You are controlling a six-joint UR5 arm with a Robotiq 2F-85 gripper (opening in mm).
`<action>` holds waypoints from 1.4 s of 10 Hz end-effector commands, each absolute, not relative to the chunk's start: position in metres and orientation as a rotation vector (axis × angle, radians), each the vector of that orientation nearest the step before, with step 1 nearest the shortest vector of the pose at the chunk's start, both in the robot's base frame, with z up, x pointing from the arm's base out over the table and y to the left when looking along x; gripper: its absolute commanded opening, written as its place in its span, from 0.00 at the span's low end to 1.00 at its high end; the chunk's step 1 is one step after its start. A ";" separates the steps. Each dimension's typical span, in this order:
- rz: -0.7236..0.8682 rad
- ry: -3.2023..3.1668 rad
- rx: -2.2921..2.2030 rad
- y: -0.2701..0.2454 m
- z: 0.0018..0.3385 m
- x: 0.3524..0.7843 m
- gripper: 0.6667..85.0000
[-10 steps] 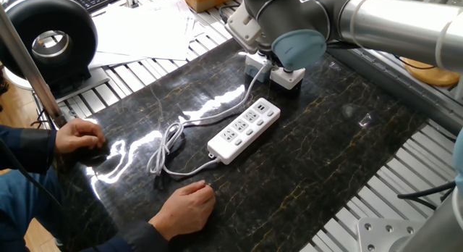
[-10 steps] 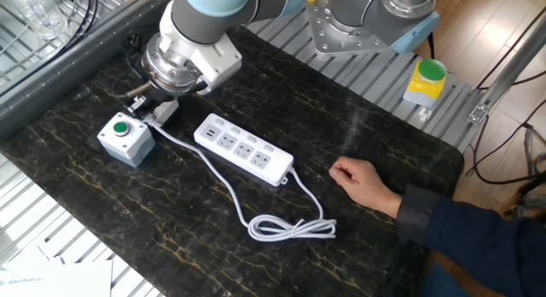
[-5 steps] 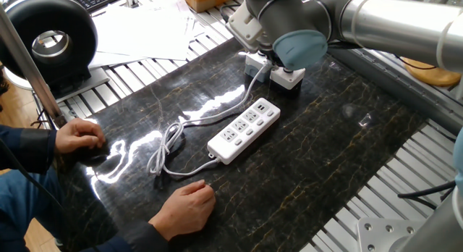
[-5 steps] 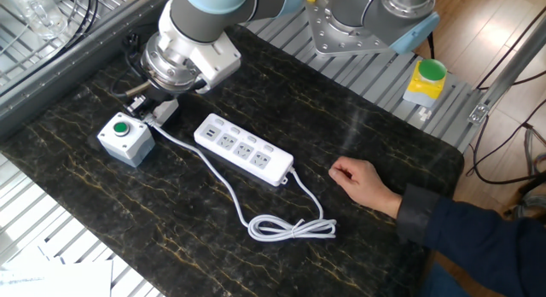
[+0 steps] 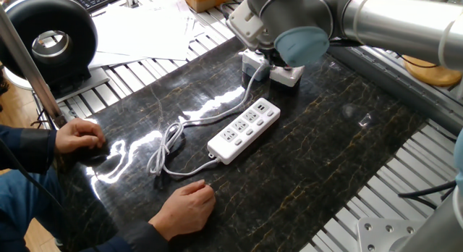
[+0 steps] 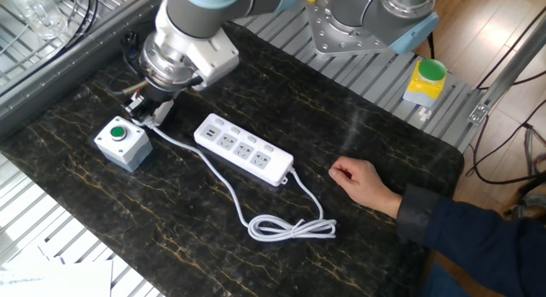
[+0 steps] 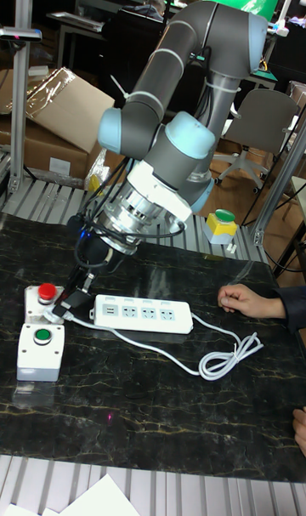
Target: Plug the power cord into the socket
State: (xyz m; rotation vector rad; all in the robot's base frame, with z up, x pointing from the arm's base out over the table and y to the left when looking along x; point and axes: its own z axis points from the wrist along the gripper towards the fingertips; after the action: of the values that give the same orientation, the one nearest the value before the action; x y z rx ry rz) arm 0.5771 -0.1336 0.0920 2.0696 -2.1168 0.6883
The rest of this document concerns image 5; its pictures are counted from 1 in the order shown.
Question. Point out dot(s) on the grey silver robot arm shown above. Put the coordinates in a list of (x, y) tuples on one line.
[(398, 24)]

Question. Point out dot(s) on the right forearm navy sleeve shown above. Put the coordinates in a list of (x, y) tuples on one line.
[(137, 239)]

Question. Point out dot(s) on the silver robot mount plate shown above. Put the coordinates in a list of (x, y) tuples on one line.
[(380, 234)]

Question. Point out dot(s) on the left forearm navy sleeve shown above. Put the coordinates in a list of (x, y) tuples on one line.
[(25, 147)]

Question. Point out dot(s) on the person's left hand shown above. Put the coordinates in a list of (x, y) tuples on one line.
[(77, 134)]

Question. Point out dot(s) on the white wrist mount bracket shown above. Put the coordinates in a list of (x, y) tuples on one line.
[(246, 24)]

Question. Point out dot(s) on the wooden round base stand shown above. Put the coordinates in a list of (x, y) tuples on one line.
[(430, 75)]

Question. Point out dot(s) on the white box with red button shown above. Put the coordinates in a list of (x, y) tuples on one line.
[(285, 76)]

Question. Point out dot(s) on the person's right hand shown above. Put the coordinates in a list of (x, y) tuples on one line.
[(184, 208)]

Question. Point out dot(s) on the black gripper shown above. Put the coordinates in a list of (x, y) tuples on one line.
[(274, 61)]

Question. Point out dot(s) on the white paper sheets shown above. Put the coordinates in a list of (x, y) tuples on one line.
[(144, 31)]

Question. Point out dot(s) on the white power strip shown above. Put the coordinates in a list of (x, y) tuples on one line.
[(244, 130)]

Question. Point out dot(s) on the person's blue jeans leg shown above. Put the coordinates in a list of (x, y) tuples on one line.
[(21, 205)]

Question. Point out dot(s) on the grey box with green button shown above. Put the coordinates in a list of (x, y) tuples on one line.
[(249, 63)]

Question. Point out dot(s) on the brown cardboard box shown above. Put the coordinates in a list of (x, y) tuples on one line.
[(204, 0)]

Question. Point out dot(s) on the aluminium frame pole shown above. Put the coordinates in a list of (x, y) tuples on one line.
[(29, 67)]

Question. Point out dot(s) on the grey lamp base plate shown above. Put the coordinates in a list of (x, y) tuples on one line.
[(83, 85)]

